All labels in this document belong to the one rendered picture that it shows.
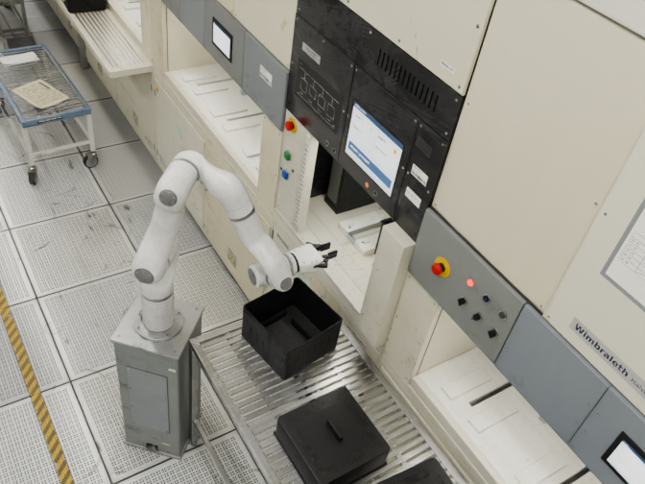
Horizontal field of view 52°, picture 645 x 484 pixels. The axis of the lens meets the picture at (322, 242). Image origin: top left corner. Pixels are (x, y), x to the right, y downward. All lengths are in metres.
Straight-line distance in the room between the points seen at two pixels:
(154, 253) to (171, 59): 1.92
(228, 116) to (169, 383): 1.56
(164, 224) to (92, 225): 2.06
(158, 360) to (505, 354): 1.32
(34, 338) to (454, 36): 2.65
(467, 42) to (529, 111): 0.26
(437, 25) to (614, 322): 0.90
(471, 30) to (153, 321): 1.56
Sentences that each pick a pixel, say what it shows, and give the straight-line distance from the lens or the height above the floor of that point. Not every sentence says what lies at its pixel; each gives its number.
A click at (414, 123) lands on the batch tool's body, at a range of 2.07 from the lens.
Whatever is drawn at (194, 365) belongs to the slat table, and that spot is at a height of 0.63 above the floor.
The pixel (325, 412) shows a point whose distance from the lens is 2.37.
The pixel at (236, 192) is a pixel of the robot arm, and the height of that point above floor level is 1.52.
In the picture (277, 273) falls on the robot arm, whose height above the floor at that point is 1.27.
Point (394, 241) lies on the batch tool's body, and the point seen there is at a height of 1.39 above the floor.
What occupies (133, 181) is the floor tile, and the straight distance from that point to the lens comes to 4.59.
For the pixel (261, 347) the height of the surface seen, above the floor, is 0.82.
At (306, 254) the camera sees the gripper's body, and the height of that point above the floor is 1.21.
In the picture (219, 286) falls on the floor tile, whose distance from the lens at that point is 3.87.
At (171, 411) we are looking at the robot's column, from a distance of 2.93.
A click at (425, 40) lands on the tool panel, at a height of 2.02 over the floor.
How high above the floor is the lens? 2.83
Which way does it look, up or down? 42 degrees down
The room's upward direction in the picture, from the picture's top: 10 degrees clockwise
